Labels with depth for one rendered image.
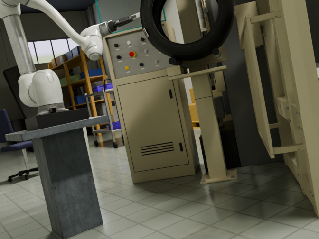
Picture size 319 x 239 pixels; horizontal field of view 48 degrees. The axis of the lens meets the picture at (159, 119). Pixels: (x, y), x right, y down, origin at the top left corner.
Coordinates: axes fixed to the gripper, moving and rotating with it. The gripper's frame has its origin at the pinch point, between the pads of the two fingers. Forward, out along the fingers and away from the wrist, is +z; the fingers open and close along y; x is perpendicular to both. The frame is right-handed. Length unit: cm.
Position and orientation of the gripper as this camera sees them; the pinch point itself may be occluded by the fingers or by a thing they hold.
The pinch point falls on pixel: (136, 15)
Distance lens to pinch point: 250.5
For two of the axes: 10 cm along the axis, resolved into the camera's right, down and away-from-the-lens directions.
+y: 1.9, -1.1, 9.7
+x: 3.3, 9.4, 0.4
